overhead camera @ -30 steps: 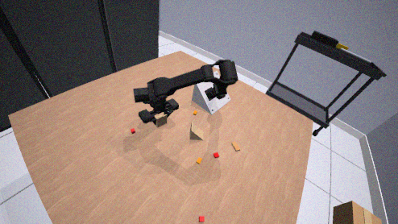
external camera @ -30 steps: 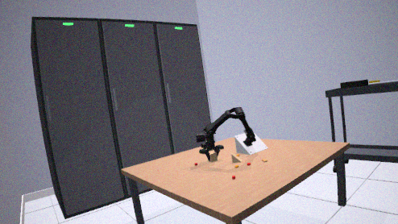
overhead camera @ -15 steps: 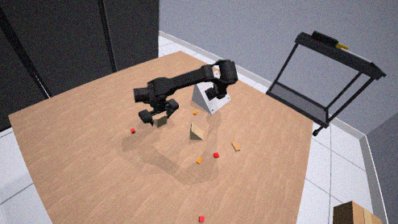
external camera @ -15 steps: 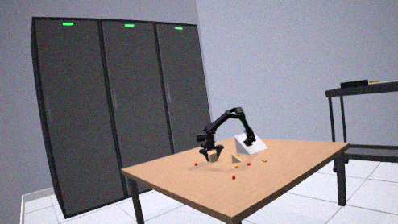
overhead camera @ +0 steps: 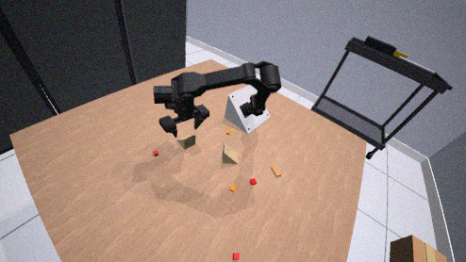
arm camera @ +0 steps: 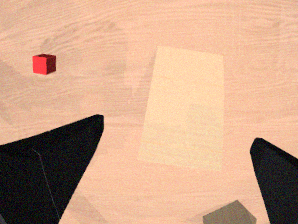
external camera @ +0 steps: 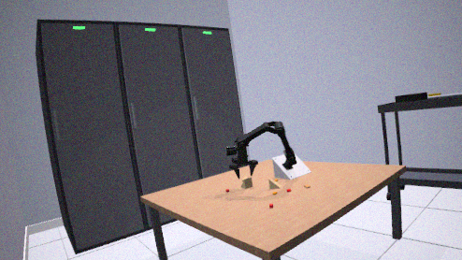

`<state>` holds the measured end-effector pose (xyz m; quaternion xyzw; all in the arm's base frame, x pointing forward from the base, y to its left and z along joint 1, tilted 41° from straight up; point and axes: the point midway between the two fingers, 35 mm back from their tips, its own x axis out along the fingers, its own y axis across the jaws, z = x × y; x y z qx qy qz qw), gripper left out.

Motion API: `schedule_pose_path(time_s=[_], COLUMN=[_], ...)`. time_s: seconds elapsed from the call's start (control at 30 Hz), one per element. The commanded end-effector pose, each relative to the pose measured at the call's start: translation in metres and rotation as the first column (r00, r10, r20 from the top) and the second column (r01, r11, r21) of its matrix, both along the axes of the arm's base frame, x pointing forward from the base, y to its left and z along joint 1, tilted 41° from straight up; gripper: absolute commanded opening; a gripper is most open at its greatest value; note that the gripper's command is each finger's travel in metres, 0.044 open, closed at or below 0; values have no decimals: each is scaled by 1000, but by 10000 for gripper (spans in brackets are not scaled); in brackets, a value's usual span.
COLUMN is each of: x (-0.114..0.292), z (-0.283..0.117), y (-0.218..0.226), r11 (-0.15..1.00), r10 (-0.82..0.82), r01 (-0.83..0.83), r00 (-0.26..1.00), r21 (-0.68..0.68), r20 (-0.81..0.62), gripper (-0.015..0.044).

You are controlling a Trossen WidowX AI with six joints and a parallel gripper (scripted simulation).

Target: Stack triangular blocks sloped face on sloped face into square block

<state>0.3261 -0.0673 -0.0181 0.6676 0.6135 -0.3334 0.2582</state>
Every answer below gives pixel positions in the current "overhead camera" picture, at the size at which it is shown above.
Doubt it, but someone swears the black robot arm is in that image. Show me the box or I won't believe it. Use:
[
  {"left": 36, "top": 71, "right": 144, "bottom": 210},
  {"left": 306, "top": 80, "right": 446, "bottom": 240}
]
[{"left": 153, "top": 61, "right": 282, "bottom": 118}]

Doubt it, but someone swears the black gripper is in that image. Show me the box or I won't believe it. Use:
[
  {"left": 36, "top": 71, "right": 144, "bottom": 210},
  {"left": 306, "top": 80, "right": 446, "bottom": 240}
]
[{"left": 158, "top": 103, "right": 209, "bottom": 138}]

